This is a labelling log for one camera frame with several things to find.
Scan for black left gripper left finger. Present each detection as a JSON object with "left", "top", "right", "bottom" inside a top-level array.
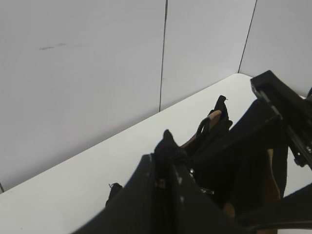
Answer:
[{"left": 75, "top": 155, "right": 171, "bottom": 234}]

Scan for black tote bag tan handles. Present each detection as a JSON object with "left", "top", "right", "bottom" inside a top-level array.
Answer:
[{"left": 101, "top": 96, "right": 287, "bottom": 234}]

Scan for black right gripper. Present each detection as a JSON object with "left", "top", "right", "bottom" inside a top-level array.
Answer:
[{"left": 190, "top": 70, "right": 312, "bottom": 168}]

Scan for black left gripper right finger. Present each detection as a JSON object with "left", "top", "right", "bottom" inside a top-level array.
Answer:
[{"left": 169, "top": 165, "right": 241, "bottom": 234}]

